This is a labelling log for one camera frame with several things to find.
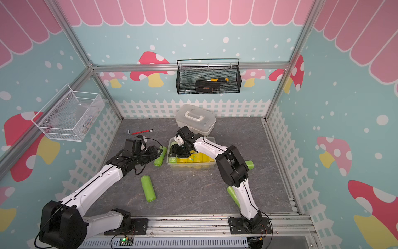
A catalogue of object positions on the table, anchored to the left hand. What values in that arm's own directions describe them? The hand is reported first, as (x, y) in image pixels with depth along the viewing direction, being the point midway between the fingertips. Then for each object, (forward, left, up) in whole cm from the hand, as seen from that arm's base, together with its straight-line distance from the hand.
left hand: (159, 154), depth 84 cm
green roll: (+1, +3, -9) cm, 10 cm away
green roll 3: (-16, -40, -11) cm, 44 cm away
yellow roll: (+2, -11, -9) cm, 14 cm away
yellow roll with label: (+2, -17, -8) cm, 19 cm away
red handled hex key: (+28, +15, -14) cm, 35 cm away
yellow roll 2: (+4, -20, -10) cm, 23 cm away
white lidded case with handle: (+29, -21, -2) cm, 35 cm away
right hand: (+3, -6, -6) cm, 9 cm away
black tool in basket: (+32, -24, +22) cm, 46 cm away
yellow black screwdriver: (+39, -29, +22) cm, 53 cm away
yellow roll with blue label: (+4, -24, -10) cm, 26 cm away
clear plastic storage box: (-1, -15, -11) cm, 19 cm away
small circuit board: (-38, +12, -16) cm, 44 cm away
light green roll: (0, -6, -6) cm, 9 cm away
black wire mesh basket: (+42, -13, +21) cm, 49 cm away
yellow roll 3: (+2, -27, -8) cm, 28 cm away
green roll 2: (-16, +5, -11) cm, 20 cm away
